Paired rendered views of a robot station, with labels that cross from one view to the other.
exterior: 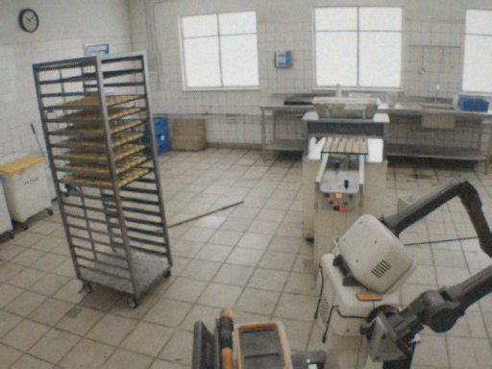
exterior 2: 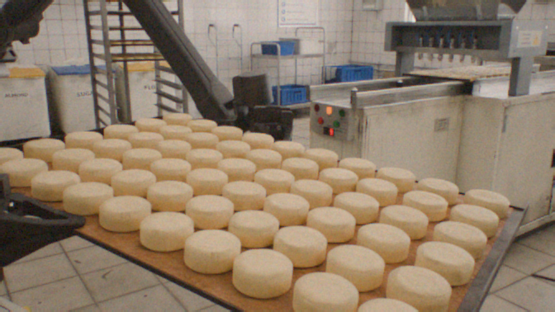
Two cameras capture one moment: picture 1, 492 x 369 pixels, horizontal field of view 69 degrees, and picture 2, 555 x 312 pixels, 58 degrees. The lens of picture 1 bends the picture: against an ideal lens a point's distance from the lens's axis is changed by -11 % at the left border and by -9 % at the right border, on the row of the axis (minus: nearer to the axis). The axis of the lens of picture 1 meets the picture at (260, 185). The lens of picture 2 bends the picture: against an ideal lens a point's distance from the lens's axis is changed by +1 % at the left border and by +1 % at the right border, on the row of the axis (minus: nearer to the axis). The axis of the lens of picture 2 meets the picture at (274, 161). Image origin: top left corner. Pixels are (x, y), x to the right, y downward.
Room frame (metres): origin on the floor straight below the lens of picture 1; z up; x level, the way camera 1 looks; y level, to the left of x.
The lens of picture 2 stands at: (0.64, -1.67, 1.17)
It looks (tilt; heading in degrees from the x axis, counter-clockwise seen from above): 16 degrees down; 39
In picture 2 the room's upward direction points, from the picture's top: straight up
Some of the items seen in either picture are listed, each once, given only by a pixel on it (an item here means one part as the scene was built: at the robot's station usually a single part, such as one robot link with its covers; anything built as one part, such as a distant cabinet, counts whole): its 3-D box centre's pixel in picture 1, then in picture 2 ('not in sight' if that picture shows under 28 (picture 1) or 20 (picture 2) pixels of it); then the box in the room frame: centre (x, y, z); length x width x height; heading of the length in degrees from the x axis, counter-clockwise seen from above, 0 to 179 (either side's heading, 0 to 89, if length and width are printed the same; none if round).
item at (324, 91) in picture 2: (330, 147); (444, 78); (3.45, -0.64, 0.87); 2.01 x 0.03 x 0.07; 165
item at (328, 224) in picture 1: (340, 220); (384, 176); (2.81, -0.62, 0.45); 0.70 x 0.34 x 0.90; 165
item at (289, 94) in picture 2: not in sight; (287, 94); (5.77, 2.23, 0.28); 0.56 x 0.38 x 0.20; 171
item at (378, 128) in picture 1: (345, 135); (457, 54); (3.30, -0.75, 1.01); 0.72 x 0.33 x 0.34; 75
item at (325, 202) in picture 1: (338, 200); (331, 120); (2.46, -0.52, 0.77); 0.24 x 0.04 x 0.14; 75
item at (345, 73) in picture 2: (149, 126); (347, 73); (6.66, 1.88, 0.50); 0.60 x 0.40 x 0.20; 165
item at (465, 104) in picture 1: (473, 104); not in sight; (5.25, -3.10, 0.95); 0.40 x 0.30 x 0.14; 75
